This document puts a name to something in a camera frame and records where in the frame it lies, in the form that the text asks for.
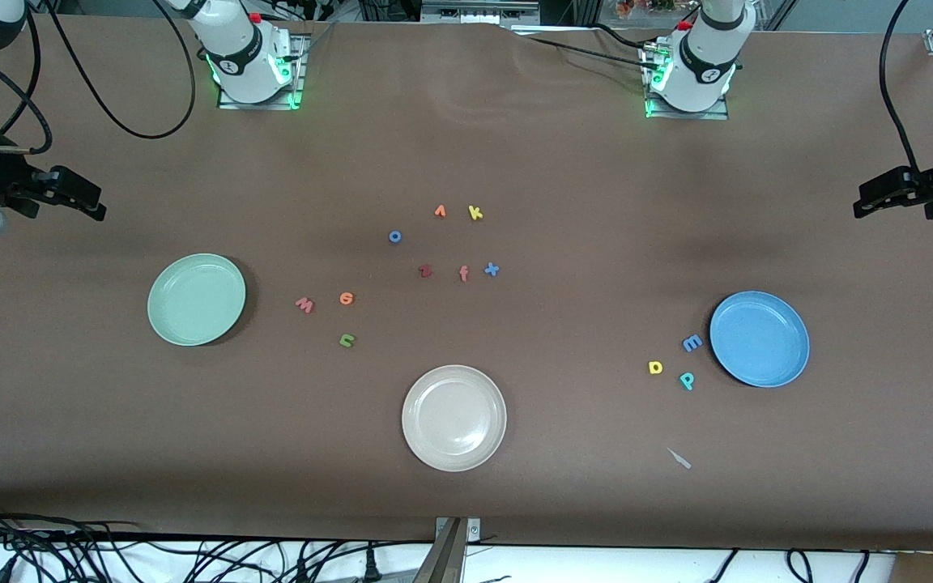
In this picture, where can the green plate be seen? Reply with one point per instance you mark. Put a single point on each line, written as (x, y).
(196, 300)

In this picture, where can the blue plate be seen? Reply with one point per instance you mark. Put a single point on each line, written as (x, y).
(759, 338)

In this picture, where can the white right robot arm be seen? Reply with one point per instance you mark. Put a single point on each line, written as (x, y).
(240, 57)

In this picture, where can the metal base plate left arm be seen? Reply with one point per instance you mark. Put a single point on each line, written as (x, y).
(677, 115)

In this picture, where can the teal foam letter P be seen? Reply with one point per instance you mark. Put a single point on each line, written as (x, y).
(687, 380)

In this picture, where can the beige plate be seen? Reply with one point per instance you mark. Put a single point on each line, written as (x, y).
(454, 418)

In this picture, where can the small white paper scrap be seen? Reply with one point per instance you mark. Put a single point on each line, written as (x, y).
(679, 458)

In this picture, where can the grey device behind table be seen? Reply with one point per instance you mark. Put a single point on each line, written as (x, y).
(479, 11)

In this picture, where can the metal table leg bracket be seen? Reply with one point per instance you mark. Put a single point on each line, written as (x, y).
(452, 559)

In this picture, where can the metal base plate right arm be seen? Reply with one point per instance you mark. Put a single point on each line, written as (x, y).
(298, 89)

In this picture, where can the pink foam letter W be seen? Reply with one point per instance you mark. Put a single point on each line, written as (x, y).
(304, 305)

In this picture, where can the blue foam letter E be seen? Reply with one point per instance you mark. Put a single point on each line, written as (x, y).
(692, 343)

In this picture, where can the brown table cover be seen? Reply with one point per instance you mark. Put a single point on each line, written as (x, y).
(564, 162)

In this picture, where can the blue foam letter X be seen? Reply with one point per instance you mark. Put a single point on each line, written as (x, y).
(492, 270)

